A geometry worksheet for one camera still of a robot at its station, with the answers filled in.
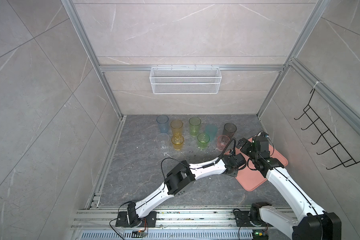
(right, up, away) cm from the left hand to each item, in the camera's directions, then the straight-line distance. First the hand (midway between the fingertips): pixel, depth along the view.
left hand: (233, 169), depth 89 cm
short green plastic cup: (-17, +17, +14) cm, 27 cm away
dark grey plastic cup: (-1, +24, +5) cm, 25 cm away
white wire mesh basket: (-29, +58, +11) cm, 66 cm away
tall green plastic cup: (-23, +29, +9) cm, 38 cm away
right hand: (+5, +17, -5) cm, 18 cm away
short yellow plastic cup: (-34, +17, +10) cm, 39 cm away
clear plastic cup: (-44, +17, +7) cm, 48 cm away
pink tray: (+10, -5, +1) cm, 11 cm away
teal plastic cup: (-9, +24, +21) cm, 33 cm away
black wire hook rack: (+37, +22, -20) cm, 48 cm away
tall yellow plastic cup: (-35, +27, +6) cm, 44 cm away
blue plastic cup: (-45, +30, +9) cm, 54 cm away
